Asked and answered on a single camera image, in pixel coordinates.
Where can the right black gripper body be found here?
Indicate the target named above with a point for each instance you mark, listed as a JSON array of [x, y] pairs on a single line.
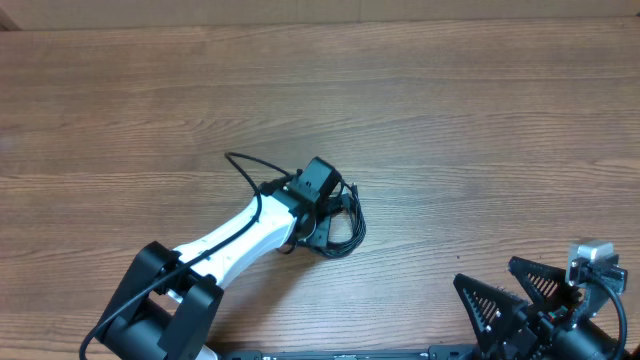
[[543, 326]]

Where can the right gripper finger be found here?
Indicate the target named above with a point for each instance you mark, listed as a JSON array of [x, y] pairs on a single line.
[[495, 315], [543, 284]]

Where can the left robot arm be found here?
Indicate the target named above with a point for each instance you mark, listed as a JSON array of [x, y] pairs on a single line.
[[165, 304]]

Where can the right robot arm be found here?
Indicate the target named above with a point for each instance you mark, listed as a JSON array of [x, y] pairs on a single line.
[[605, 316]]

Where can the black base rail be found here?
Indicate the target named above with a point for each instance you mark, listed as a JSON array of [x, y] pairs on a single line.
[[435, 352]]

